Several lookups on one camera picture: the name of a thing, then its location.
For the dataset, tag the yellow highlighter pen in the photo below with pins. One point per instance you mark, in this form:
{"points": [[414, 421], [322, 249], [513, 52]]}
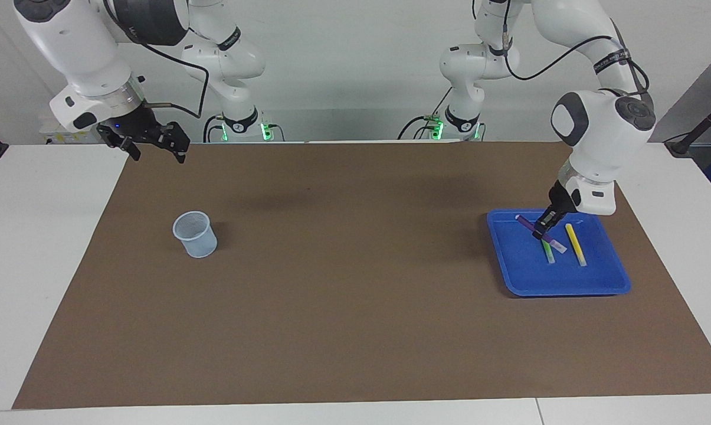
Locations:
{"points": [[577, 248]]}

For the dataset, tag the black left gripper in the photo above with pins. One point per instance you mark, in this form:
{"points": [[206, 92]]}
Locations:
{"points": [[563, 206]]}

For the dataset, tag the blue plastic tray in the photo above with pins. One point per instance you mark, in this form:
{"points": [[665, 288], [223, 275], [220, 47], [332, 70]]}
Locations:
{"points": [[556, 277]]}

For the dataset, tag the white power box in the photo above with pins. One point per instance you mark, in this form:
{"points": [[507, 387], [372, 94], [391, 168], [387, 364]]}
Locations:
{"points": [[60, 137]]}

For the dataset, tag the brown table mat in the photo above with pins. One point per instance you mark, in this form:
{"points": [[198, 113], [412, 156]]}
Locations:
{"points": [[355, 295]]}

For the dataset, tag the green highlighter pen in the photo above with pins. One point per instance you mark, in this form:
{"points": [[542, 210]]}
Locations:
{"points": [[549, 254]]}

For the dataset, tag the black stand pole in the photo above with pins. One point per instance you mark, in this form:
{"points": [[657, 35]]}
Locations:
{"points": [[700, 124]]}

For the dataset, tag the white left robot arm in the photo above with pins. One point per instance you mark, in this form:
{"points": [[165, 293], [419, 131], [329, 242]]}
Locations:
{"points": [[603, 130]]}

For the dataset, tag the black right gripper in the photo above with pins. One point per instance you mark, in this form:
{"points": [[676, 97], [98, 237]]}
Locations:
{"points": [[137, 130]]}

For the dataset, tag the translucent plastic cup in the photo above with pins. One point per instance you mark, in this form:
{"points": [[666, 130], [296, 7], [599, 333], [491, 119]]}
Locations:
{"points": [[199, 242]]}

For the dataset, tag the purple highlighter pen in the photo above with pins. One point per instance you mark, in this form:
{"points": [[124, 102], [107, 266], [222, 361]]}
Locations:
{"points": [[526, 223]]}

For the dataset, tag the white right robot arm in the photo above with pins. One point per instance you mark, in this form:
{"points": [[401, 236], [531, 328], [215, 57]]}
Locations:
{"points": [[78, 41]]}

